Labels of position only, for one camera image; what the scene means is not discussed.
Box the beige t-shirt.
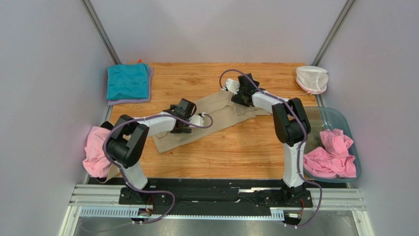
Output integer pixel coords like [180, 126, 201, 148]
[152, 89, 272, 154]

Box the clear teal plastic bin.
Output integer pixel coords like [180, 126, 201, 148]
[304, 107, 361, 183]

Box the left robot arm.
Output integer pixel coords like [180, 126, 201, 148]
[103, 99, 204, 204]

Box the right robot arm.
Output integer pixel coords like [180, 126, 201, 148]
[224, 74, 311, 206]

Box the teal folded t-shirt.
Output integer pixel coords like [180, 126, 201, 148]
[106, 63, 150, 101]

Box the white mesh laundry bag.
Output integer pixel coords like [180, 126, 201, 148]
[296, 65, 329, 95]

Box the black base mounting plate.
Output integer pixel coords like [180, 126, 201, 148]
[88, 177, 348, 217]

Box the beige cloth at left edge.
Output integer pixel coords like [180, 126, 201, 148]
[94, 164, 120, 183]

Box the pink cloth at left edge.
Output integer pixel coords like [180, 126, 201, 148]
[83, 126, 111, 178]

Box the pink t-shirt in bin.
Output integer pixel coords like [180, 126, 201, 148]
[303, 128, 357, 179]

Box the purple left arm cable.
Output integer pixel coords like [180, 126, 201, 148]
[102, 113, 214, 227]

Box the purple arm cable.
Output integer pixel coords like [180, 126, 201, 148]
[102, 113, 214, 227]
[218, 69, 324, 229]

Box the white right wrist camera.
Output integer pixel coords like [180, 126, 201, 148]
[223, 78, 240, 94]

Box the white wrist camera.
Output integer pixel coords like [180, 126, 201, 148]
[223, 78, 240, 94]
[188, 113, 206, 128]

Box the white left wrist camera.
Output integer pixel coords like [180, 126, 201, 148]
[188, 113, 206, 128]

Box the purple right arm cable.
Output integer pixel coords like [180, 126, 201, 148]
[218, 69, 324, 229]

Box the right aluminium corner post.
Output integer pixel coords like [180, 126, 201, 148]
[311, 0, 357, 66]

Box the aluminium corner post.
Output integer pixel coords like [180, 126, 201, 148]
[311, 0, 357, 66]
[81, 0, 121, 64]

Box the aluminium frame rail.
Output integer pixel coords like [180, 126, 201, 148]
[60, 182, 374, 236]

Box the left aluminium corner post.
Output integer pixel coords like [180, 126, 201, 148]
[81, 0, 121, 64]

